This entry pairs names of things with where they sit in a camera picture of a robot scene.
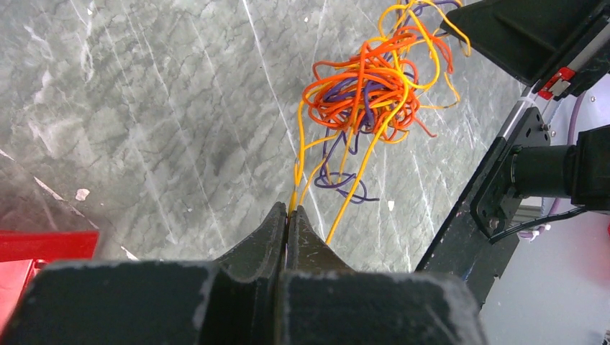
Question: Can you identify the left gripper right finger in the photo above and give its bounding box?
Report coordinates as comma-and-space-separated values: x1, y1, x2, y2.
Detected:
286, 206, 355, 277

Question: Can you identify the coloured wire bundle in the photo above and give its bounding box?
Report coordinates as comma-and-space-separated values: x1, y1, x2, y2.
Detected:
288, 0, 473, 246

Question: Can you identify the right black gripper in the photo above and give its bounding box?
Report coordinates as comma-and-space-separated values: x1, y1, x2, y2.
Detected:
440, 1, 609, 239

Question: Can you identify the red plastic bin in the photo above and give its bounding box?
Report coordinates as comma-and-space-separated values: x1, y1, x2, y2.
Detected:
1, 230, 99, 329

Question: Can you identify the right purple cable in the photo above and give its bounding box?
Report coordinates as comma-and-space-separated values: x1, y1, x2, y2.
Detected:
516, 90, 589, 239

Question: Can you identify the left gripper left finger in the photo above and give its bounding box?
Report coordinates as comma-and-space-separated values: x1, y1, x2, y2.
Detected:
214, 202, 288, 286

